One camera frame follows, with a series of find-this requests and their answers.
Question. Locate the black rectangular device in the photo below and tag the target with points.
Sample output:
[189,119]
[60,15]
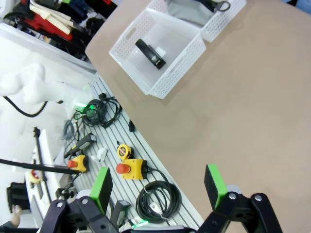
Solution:
[120,213]

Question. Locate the yellow emergency stop box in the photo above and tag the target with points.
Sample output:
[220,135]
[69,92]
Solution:
[80,161]
[136,170]

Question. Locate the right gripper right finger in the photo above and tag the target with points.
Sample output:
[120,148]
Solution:
[213,184]

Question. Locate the white perforated plastic basket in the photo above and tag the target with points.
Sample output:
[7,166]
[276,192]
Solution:
[218,26]
[170,82]

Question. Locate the grey handheld scanner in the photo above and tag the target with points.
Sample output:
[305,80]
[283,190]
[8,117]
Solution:
[85,142]

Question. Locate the beige garment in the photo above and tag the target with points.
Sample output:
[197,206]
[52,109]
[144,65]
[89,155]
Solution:
[56,18]

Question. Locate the grey zip pouch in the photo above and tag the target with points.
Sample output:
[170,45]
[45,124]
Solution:
[184,12]

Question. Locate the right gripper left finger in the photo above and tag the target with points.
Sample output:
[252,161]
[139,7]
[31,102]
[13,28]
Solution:
[102,189]

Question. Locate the small white plastic part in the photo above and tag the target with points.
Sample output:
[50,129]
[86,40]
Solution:
[102,153]

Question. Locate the black stapler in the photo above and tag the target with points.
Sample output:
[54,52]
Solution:
[148,52]

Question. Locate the pale mannequin hand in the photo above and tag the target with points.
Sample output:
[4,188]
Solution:
[16,216]

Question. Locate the black tripod leg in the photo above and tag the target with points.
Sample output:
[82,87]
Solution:
[36,166]

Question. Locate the small black clamp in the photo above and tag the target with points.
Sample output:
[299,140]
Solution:
[131,126]

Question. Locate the slotted aluminium rail plate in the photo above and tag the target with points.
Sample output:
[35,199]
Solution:
[109,136]

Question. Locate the yellow tape measure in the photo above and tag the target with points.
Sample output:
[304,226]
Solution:
[124,151]

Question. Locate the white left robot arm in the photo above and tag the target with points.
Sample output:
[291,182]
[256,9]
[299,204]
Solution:
[31,82]

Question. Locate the black box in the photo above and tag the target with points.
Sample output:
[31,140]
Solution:
[17,196]

